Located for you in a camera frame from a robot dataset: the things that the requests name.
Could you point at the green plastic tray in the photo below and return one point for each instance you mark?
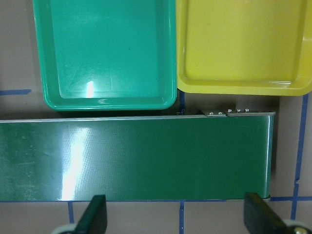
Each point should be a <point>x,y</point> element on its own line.
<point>107,54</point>

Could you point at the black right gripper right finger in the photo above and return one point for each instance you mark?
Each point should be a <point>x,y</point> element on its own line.
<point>259,218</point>

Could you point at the yellow plastic tray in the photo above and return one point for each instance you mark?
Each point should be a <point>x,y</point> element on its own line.
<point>244,47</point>

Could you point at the green conveyor belt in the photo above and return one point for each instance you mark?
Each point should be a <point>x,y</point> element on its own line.
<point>164,158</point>

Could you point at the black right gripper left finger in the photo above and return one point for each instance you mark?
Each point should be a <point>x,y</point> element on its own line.
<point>94,219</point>

